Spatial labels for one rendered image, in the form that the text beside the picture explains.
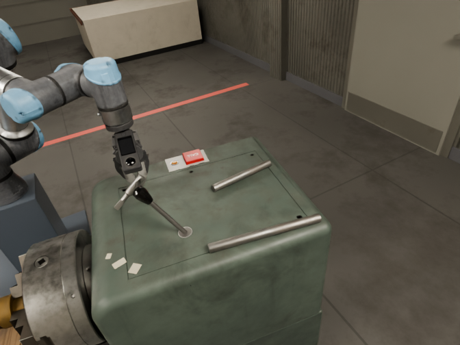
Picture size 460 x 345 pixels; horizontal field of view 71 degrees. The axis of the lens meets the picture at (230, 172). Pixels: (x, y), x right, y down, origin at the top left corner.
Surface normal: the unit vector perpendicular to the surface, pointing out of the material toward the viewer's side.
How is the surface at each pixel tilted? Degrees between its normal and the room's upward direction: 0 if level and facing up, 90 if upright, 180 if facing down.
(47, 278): 25
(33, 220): 90
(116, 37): 90
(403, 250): 0
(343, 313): 0
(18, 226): 90
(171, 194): 0
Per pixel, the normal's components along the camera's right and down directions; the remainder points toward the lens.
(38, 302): 0.14, -0.25
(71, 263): 0.02, -0.58
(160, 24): 0.47, 0.50
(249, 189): -0.09, -0.80
